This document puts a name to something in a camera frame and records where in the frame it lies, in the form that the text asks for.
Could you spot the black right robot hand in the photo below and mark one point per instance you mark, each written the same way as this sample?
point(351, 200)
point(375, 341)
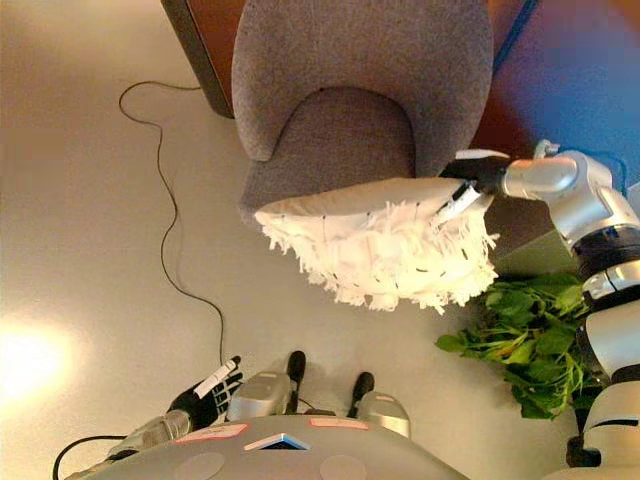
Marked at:
point(482, 172)

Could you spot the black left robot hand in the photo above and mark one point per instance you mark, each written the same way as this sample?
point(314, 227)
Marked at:
point(210, 395)

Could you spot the white fringed cushion pillow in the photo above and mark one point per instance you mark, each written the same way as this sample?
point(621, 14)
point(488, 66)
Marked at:
point(380, 245)

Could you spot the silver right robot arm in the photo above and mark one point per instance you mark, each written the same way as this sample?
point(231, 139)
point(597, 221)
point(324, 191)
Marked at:
point(595, 210)

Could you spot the silver left robot leg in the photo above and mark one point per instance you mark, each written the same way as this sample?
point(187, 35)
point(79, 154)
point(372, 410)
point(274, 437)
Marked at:
point(265, 392)

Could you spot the silver robot leg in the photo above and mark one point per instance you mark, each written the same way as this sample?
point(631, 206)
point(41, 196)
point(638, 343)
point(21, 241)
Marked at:
point(265, 392)
point(382, 407)

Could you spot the grey robot torso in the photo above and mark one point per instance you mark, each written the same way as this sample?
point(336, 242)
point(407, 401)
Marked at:
point(280, 455)

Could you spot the grey fabric tub armchair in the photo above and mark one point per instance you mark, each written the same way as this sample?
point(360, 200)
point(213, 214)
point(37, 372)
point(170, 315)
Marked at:
point(360, 75)

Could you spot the silver right robot leg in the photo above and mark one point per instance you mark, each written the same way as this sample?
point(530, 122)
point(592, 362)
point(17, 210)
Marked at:
point(382, 407)

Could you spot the green leafy houseplant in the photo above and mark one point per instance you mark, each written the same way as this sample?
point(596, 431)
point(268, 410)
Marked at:
point(535, 345)

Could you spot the dark narrow wall strip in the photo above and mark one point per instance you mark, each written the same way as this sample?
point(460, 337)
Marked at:
point(515, 30)

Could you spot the dark wooden frame post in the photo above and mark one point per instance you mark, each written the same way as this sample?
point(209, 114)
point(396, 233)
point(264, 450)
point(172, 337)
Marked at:
point(200, 55)

